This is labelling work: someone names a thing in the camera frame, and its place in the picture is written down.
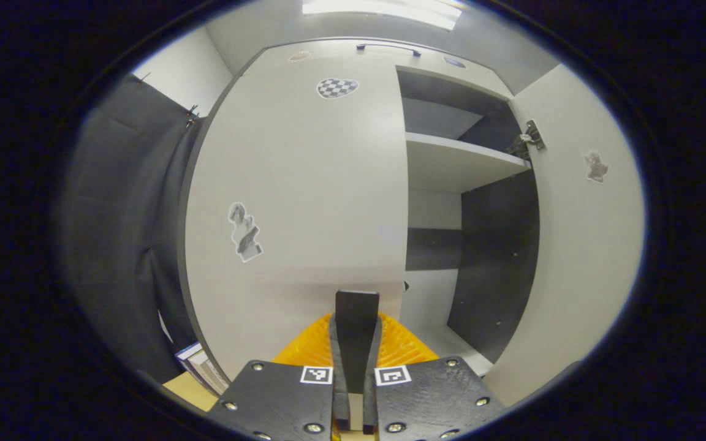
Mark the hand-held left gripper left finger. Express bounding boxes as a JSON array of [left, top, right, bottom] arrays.
[[206, 314, 354, 441]]

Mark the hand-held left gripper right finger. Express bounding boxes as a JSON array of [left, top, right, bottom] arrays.
[[359, 312, 507, 441]]

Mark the black door handle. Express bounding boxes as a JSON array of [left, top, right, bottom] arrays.
[[335, 290, 380, 393]]

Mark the grey double-door shoe cabinet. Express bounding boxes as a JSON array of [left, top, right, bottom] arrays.
[[178, 37, 646, 408]]

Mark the grey cabinet door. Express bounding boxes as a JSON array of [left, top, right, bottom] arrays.
[[183, 46, 409, 383], [482, 63, 646, 408]]

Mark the long grey cabinet shelf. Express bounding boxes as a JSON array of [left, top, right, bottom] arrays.
[[405, 132, 531, 194]]

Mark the metal door hinge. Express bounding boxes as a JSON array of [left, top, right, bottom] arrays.
[[508, 119, 547, 161]]

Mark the grey cabinet drawer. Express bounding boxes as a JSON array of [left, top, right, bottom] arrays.
[[240, 38, 516, 102]]

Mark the white book with dark cover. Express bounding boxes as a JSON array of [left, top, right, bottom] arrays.
[[189, 348, 231, 396]]

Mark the black backdrop cloth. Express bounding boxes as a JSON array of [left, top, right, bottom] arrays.
[[56, 73, 207, 383]]

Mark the large ceiling light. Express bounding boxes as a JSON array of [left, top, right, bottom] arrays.
[[301, 0, 464, 30]]

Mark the black drawer handle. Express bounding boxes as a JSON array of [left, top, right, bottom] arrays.
[[356, 43, 422, 57]]

